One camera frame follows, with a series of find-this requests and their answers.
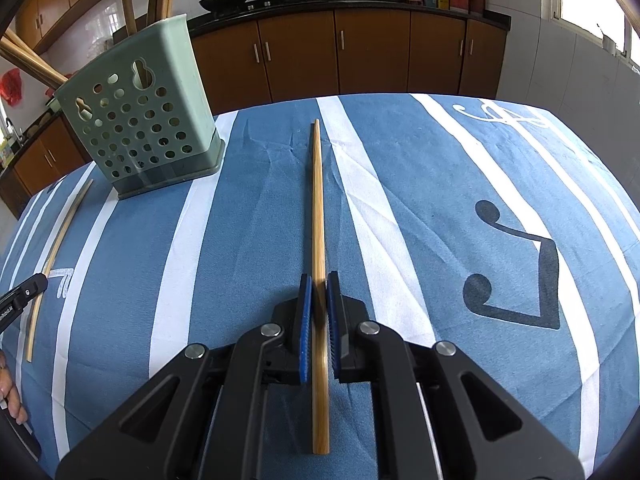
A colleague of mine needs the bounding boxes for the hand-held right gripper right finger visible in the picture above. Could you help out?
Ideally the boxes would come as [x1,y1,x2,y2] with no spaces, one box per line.
[325,271,586,480]

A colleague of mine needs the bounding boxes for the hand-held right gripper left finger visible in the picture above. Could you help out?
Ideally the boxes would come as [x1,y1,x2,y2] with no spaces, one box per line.
[55,274,315,480]

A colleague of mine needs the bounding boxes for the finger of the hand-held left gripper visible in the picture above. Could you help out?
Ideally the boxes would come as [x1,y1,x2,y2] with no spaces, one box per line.
[0,273,49,333]

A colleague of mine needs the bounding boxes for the green perforated chopstick holder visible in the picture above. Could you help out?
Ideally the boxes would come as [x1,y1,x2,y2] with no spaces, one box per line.
[53,14,226,201]

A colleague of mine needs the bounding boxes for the person's left hand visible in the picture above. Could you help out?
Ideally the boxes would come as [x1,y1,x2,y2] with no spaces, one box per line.
[0,349,29,427]

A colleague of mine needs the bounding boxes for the blue white striped tablecloth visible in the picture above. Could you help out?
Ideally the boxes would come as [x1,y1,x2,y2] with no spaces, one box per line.
[0,92,640,480]

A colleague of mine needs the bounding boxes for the brown sink cabinet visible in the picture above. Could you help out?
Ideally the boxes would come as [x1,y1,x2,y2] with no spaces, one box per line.
[0,112,93,218]

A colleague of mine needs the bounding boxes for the red plastic bag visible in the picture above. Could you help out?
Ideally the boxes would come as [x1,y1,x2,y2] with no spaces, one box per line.
[0,69,25,107]

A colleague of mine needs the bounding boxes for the brown base cabinets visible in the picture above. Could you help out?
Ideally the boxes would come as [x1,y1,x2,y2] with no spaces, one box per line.
[190,7,510,113]

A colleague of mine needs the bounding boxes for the black kitchen countertop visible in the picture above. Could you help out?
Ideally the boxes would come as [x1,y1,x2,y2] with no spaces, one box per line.
[187,0,513,37]

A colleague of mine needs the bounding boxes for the window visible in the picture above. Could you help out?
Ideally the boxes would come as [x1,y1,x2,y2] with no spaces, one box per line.
[547,0,640,63]

